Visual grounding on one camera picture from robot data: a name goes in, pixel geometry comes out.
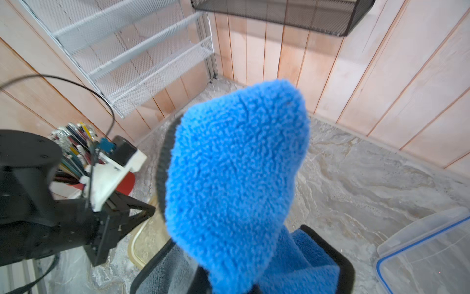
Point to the white wire mesh shelf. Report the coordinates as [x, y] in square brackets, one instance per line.
[128, 50]

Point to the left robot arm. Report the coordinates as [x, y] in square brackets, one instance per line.
[28, 166]

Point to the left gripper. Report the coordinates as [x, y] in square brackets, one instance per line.
[75, 226]

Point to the yellow lunch box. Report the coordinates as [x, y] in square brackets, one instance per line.
[148, 238]

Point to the red pencil cup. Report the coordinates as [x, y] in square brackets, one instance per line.
[82, 147]

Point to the black mesh basket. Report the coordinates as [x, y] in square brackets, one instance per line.
[332, 17]

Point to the blue cloth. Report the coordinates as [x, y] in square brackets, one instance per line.
[226, 181]

